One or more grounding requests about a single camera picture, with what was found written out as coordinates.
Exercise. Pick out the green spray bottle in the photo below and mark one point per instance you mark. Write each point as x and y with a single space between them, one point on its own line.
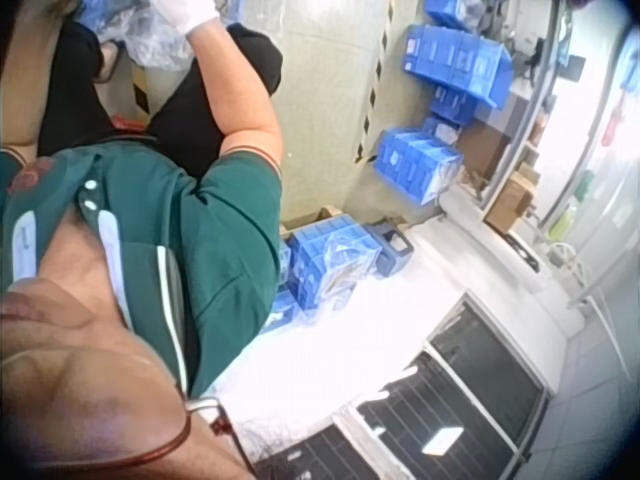
570 212

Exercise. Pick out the person's right hand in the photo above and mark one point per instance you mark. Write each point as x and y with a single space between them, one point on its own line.
186 11

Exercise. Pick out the brown cardboard box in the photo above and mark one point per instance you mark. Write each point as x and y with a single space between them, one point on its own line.
482 145
510 202

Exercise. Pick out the clear plastic bag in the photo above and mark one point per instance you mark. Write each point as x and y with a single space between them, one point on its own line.
345 255
150 35

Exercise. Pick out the metal shelf rack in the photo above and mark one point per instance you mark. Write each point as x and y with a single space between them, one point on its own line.
560 150

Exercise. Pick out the person's legs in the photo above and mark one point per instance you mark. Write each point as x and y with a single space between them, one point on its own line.
190 125

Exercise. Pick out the dark blue plastic crate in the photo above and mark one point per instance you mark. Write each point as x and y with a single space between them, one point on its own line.
395 247

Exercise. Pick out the black window frame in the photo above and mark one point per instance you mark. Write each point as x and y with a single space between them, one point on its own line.
435 400

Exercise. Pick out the stack of blue plastic bins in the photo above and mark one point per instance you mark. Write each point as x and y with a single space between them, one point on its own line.
417 162
457 62
320 270

